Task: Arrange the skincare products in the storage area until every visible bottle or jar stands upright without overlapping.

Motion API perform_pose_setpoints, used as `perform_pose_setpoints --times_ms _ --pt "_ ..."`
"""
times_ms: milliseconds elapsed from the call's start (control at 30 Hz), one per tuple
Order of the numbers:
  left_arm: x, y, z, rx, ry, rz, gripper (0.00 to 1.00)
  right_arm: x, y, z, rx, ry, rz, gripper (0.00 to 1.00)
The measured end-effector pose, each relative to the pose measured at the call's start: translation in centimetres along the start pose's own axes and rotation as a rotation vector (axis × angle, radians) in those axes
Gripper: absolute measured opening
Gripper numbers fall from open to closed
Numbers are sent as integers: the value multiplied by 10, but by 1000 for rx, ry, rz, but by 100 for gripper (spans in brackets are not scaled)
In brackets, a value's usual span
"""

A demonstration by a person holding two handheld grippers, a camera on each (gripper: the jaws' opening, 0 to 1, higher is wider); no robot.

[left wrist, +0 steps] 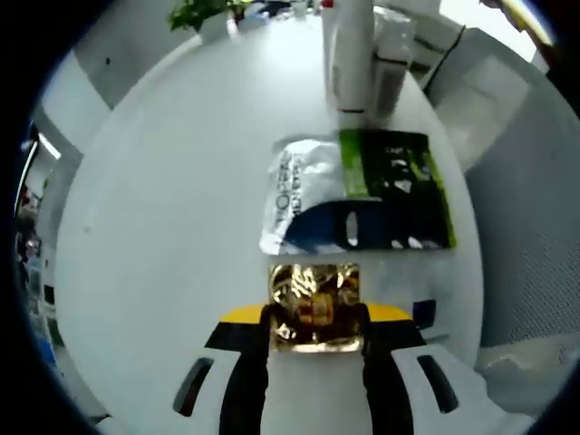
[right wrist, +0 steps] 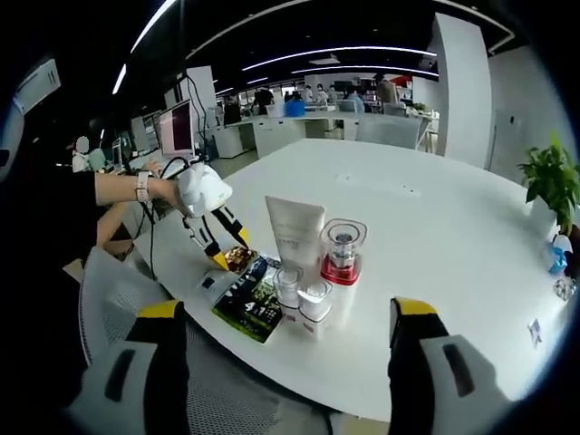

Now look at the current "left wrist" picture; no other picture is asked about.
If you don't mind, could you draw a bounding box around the white skincare tube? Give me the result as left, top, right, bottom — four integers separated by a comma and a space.
322, 0, 378, 114

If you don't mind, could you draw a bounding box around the green black skincare pack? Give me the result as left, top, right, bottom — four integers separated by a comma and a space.
258, 128, 458, 256

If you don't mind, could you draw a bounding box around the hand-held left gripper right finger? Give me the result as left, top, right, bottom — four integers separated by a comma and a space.
361, 301, 484, 435

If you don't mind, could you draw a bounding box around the clear skincare sachet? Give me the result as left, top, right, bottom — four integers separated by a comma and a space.
369, 260, 452, 348

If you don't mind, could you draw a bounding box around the gold skincare sachet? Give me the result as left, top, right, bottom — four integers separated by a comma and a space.
266, 262, 363, 354

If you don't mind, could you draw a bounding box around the small white skincare bottle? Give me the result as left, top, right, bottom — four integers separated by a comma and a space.
372, 7, 415, 117

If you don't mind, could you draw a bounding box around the potted green plant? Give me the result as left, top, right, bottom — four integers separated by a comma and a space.
167, 0, 255, 42

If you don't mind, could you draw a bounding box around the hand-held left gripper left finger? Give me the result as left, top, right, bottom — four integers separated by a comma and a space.
168, 304, 273, 435

